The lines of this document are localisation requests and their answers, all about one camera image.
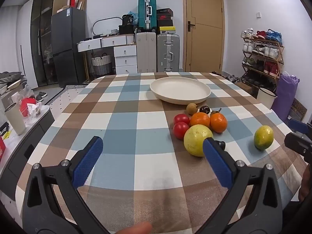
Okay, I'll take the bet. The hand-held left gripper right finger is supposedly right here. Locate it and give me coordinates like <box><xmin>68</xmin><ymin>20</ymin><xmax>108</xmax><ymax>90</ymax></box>
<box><xmin>195</xmin><ymin>138</ymin><xmax>283</xmax><ymax>234</ymax></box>

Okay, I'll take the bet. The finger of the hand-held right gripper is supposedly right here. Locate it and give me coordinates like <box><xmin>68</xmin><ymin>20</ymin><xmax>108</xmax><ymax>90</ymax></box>
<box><xmin>284</xmin><ymin>132</ymin><xmax>312</xmax><ymax>163</ymax></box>
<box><xmin>288</xmin><ymin>118</ymin><xmax>312</xmax><ymax>137</ymax></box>

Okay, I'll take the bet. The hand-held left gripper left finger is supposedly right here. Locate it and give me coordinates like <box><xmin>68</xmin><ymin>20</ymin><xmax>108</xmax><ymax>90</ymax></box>
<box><xmin>22</xmin><ymin>136</ymin><xmax>110</xmax><ymax>234</ymax></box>

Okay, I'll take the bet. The speckled yellow guava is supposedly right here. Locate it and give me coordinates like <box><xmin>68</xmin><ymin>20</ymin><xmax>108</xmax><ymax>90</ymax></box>
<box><xmin>183</xmin><ymin>124</ymin><xmax>214</xmax><ymax>157</ymax></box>

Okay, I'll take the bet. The orange tangerine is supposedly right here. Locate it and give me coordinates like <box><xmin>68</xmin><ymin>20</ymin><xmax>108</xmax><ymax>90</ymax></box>
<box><xmin>210</xmin><ymin>113</ymin><xmax>228</xmax><ymax>134</ymax></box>
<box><xmin>190</xmin><ymin>112</ymin><xmax>210</xmax><ymax>129</ymax></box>

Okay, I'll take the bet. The red tomato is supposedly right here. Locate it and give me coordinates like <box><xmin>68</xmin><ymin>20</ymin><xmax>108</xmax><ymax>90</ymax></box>
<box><xmin>173</xmin><ymin>114</ymin><xmax>190</xmax><ymax>126</ymax></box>
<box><xmin>173</xmin><ymin>122</ymin><xmax>190</xmax><ymax>140</ymax></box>

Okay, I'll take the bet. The cream round plate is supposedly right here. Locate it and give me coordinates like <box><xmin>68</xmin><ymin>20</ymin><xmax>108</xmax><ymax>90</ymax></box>
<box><xmin>150</xmin><ymin>77</ymin><xmax>211</xmax><ymax>105</ymax></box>

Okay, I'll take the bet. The person's right hand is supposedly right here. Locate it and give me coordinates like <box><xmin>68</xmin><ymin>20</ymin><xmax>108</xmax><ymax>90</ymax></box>
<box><xmin>299</xmin><ymin>164</ymin><xmax>312</xmax><ymax>201</ymax></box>

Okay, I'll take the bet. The person's left hand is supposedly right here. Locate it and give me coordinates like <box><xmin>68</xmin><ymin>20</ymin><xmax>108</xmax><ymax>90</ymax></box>
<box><xmin>114</xmin><ymin>221</ymin><xmax>153</xmax><ymax>234</ymax></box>

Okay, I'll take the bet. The brown doormat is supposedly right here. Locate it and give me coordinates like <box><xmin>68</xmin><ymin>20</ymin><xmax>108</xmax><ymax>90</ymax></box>
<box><xmin>289</xmin><ymin>99</ymin><xmax>308</xmax><ymax>121</ymax></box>

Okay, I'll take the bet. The purple bag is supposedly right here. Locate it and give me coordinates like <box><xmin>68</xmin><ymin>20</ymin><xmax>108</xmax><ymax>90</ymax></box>
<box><xmin>271</xmin><ymin>72</ymin><xmax>300</xmax><ymax>122</ymax></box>

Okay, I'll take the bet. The white enamel bucket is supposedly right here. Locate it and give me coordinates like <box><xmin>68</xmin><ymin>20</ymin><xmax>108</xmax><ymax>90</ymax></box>
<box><xmin>257</xmin><ymin>87</ymin><xmax>278</xmax><ymax>109</ymax></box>

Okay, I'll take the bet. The checkered tablecloth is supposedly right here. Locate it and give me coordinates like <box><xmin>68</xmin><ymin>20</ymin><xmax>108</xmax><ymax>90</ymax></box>
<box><xmin>15</xmin><ymin>72</ymin><xmax>308</xmax><ymax>234</ymax></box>

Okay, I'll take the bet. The brown cardboard box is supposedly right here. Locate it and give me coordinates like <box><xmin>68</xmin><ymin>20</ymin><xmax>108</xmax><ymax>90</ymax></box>
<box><xmin>240</xmin><ymin>82</ymin><xmax>259</xmax><ymax>95</ymax></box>

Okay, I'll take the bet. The dark grey side table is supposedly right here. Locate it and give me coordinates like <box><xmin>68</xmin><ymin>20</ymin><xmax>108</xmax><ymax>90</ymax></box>
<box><xmin>0</xmin><ymin>105</ymin><xmax>55</xmax><ymax>200</ymax></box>

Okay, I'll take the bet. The white dotted rug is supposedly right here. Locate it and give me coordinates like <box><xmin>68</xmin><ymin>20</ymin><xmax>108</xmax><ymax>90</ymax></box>
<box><xmin>45</xmin><ymin>88</ymin><xmax>84</xmax><ymax>114</ymax></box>

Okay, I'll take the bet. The clear plastic bag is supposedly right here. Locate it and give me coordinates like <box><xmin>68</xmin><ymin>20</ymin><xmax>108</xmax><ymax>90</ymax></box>
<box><xmin>8</xmin><ymin>85</ymin><xmax>43</xmax><ymax>122</ymax></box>

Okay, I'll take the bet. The group of shoes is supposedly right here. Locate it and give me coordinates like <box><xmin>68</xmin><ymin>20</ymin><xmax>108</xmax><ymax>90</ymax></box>
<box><xmin>241</xmin><ymin>28</ymin><xmax>283</xmax><ymax>83</ymax></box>

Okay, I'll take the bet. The white tumbler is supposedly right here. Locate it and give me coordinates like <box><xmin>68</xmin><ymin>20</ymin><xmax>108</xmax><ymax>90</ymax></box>
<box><xmin>4</xmin><ymin>102</ymin><xmax>26</xmax><ymax>135</ymax></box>

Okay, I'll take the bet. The red packet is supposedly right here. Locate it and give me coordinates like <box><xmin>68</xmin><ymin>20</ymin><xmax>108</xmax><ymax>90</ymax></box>
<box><xmin>20</xmin><ymin>97</ymin><xmax>37</xmax><ymax>117</ymax></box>

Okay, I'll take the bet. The dark shoe pile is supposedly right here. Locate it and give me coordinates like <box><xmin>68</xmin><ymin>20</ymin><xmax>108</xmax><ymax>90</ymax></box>
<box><xmin>211</xmin><ymin>71</ymin><xmax>242</xmax><ymax>83</ymax></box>

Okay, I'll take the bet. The wooden shoe rack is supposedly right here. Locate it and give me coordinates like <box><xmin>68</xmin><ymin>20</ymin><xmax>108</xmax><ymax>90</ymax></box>
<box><xmin>241</xmin><ymin>29</ymin><xmax>285</xmax><ymax>84</ymax></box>

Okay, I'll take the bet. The red carton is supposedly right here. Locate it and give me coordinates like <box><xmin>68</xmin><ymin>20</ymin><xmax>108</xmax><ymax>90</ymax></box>
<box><xmin>0</xmin><ymin>136</ymin><xmax>6</xmax><ymax>162</ymax></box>

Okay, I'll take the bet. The woven laundry basket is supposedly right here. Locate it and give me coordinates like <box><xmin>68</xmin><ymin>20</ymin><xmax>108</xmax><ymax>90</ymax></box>
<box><xmin>91</xmin><ymin>53</ymin><xmax>113</xmax><ymax>76</ymax></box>

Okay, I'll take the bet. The white drawer cabinet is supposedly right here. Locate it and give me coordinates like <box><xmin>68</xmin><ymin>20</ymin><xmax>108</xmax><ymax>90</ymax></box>
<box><xmin>113</xmin><ymin>45</ymin><xmax>137</xmax><ymax>75</ymax></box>

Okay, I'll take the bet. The stack of bowls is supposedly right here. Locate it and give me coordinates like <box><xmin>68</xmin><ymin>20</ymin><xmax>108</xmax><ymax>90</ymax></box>
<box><xmin>0</xmin><ymin>71</ymin><xmax>28</xmax><ymax>95</ymax></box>

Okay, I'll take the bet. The wooden door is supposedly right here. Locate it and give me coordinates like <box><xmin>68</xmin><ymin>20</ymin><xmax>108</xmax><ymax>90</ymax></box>
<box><xmin>182</xmin><ymin>0</ymin><xmax>225</xmax><ymax>73</ymax></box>

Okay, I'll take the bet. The white desk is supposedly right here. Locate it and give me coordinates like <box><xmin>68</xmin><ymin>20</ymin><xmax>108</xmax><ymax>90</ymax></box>
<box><xmin>77</xmin><ymin>34</ymin><xmax>137</xmax><ymax>83</ymax></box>

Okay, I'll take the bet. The beige suitcase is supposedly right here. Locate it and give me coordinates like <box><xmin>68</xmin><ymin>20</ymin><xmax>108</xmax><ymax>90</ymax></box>
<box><xmin>136</xmin><ymin>31</ymin><xmax>157</xmax><ymax>74</ymax></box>

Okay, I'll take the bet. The dark grey fridge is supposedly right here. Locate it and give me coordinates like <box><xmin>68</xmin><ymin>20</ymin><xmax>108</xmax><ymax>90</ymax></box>
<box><xmin>51</xmin><ymin>7</ymin><xmax>87</xmax><ymax>88</ymax></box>

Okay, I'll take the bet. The silver suitcase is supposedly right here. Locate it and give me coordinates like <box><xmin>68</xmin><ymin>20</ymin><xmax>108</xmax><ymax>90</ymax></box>
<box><xmin>156</xmin><ymin>34</ymin><xmax>180</xmax><ymax>73</ymax></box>

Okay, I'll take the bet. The dark glass cabinet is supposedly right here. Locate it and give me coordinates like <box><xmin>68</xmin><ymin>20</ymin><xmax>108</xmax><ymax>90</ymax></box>
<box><xmin>30</xmin><ymin>0</ymin><xmax>70</xmax><ymax>87</ymax></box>

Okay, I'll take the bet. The black storage box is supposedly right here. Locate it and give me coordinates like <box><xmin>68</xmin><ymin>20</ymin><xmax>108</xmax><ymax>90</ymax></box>
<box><xmin>118</xmin><ymin>25</ymin><xmax>136</xmax><ymax>35</ymax></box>

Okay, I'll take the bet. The grey oval hoop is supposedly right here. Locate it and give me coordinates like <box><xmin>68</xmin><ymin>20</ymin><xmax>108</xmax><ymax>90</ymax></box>
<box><xmin>91</xmin><ymin>17</ymin><xmax>122</xmax><ymax>36</ymax></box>

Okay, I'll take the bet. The black printed bag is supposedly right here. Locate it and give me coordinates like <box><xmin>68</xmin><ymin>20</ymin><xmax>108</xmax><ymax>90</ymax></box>
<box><xmin>121</xmin><ymin>14</ymin><xmax>134</xmax><ymax>26</ymax></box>

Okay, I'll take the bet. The blue plastic bag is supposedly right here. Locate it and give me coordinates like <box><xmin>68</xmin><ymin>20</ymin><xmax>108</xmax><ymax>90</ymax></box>
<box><xmin>128</xmin><ymin>11</ymin><xmax>139</xmax><ymax>27</ymax></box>

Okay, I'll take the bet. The teal suitcase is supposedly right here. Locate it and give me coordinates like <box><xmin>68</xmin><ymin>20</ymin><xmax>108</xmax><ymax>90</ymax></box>
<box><xmin>138</xmin><ymin>0</ymin><xmax>158</xmax><ymax>33</ymax></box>

